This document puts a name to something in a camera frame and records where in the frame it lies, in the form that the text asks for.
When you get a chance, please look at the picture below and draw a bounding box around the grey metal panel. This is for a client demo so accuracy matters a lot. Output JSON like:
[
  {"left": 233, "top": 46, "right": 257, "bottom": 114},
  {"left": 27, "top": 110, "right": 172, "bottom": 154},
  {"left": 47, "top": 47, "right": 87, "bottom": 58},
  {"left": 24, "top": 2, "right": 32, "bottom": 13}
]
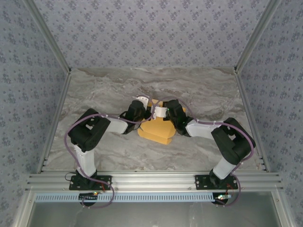
[{"left": 14, "top": 191, "right": 292, "bottom": 227}]

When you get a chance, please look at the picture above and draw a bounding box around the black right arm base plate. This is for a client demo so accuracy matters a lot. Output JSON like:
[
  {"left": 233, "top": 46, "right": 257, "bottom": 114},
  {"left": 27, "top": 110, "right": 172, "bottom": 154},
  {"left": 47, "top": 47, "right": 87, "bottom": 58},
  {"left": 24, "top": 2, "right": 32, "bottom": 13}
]
[{"left": 194, "top": 174, "right": 239, "bottom": 190}]

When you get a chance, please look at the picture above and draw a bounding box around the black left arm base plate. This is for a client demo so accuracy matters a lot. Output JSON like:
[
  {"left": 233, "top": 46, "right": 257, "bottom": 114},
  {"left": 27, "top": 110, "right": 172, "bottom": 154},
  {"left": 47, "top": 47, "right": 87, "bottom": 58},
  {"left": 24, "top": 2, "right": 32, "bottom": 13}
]
[{"left": 69, "top": 175, "right": 112, "bottom": 191}]

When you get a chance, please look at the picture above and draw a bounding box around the aluminium mounting beam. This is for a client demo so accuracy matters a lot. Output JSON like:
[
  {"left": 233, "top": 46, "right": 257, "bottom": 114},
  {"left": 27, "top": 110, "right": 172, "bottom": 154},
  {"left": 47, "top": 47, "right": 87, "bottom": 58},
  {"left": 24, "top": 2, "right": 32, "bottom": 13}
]
[{"left": 26, "top": 171, "right": 284, "bottom": 191}]

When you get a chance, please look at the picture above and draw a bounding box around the aluminium side rail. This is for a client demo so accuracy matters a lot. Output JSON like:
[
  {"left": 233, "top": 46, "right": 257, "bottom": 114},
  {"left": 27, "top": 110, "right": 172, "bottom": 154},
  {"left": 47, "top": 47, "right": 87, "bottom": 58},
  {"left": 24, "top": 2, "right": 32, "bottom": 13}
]
[
  {"left": 234, "top": 70, "right": 272, "bottom": 173},
  {"left": 36, "top": 70, "right": 73, "bottom": 175}
]

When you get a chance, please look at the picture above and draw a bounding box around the yellow paper box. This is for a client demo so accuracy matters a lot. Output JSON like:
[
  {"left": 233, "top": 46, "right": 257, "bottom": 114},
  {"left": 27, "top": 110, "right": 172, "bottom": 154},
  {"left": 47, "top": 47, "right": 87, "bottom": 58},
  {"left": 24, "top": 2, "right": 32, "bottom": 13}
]
[{"left": 138, "top": 99, "right": 187, "bottom": 145}]

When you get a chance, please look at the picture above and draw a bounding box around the aluminium frame post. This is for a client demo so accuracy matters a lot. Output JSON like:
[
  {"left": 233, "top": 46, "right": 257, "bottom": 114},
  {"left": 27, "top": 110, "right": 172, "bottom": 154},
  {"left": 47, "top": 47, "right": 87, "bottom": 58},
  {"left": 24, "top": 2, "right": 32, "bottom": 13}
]
[
  {"left": 233, "top": 0, "right": 284, "bottom": 74},
  {"left": 22, "top": 0, "right": 72, "bottom": 74}
]

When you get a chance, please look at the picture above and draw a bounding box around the slotted pale blue cable duct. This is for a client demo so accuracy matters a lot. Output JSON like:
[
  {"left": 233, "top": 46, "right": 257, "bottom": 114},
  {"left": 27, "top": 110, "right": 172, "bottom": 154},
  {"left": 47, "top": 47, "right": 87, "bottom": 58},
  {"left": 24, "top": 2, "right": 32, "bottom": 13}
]
[{"left": 35, "top": 192, "right": 218, "bottom": 203}]

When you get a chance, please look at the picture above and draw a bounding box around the small circuit board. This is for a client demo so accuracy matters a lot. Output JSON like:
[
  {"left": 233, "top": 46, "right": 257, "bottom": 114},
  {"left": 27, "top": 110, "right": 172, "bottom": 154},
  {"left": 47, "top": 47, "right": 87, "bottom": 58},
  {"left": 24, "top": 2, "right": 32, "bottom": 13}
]
[
  {"left": 214, "top": 193, "right": 232, "bottom": 201},
  {"left": 79, "top": 192, "right": 99, "bottom": 201}
]

